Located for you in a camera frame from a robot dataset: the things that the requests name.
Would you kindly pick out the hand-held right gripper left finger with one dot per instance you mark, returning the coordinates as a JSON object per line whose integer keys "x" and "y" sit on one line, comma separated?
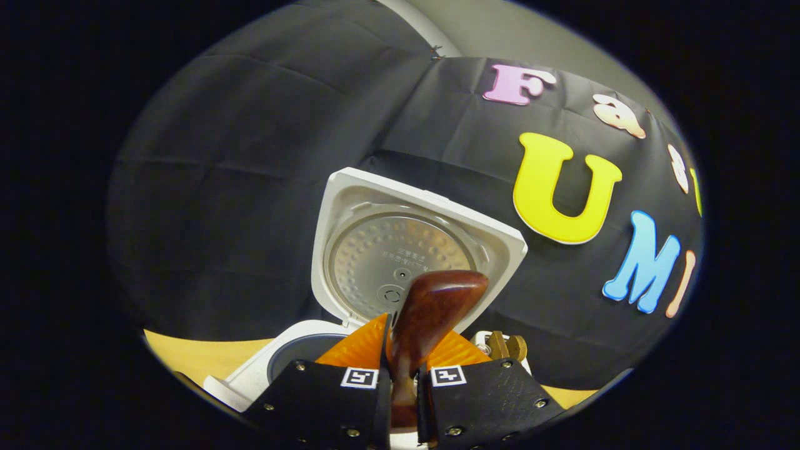
{"x": 312, "y": 406}

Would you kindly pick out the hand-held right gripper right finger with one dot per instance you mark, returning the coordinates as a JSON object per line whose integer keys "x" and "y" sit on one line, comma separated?
{"x": 487, "y": 406}

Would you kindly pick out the brown wooden spoon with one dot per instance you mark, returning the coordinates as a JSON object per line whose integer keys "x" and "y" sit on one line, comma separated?
{"x": 437, "y": 300}

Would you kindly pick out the white rice cooker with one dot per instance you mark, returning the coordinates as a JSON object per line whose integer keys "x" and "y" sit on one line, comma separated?
{"x": 375, "y": 250}

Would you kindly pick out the white toaster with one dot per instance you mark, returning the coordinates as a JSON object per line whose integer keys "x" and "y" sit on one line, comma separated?
{"x": 524, "y": 367}

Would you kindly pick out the brown toast slice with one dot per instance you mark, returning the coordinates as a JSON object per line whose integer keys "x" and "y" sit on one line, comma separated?
{"x": 497, "y": 345}
{"x": 517, "y": 347}

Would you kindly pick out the black backdrop cloth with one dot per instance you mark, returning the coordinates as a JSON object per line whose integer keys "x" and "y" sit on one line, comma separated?
{"x": 219, "y": 187}

